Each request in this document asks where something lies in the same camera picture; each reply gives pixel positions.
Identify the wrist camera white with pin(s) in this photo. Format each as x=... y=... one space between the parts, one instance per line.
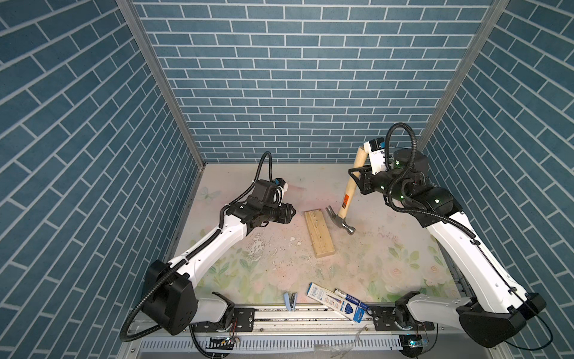
x=282 y=184
x=376 y=150

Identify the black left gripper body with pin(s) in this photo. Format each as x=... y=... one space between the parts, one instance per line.
x=279 y=213

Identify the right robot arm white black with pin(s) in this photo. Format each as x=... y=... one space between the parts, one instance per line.
x=497 y=307

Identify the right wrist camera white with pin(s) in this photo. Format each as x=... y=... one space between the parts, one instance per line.
x=376 y=150

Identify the aluminium left corner post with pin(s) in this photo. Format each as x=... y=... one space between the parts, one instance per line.
x=130 y=14

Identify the blue white tube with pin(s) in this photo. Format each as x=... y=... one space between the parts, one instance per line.
x=352 y=299

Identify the wooden block with nails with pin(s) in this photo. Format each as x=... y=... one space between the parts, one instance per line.
x=319 y=234

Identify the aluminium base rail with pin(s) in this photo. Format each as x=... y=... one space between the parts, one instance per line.
x=311 y=331

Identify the aluminium right corner post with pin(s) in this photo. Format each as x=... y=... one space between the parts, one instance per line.
x=491 y=17

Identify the blue white toothpaste box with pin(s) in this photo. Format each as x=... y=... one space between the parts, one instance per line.
x=336 y=303

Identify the steel claw hammer wooden handle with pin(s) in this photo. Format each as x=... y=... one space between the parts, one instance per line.
x=339 y=218

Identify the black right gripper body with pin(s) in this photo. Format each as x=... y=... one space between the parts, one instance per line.
x=368 y=184

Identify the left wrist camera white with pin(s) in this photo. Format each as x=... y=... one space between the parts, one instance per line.
x=282 y=184

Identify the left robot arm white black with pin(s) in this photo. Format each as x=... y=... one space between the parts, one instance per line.
x=169 y=301

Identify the blue clip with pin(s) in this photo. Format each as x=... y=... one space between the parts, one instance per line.
x=290 y=300

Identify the aluminium corner post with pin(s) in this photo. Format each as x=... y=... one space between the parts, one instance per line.
x=130 y=14
x=491 y=17

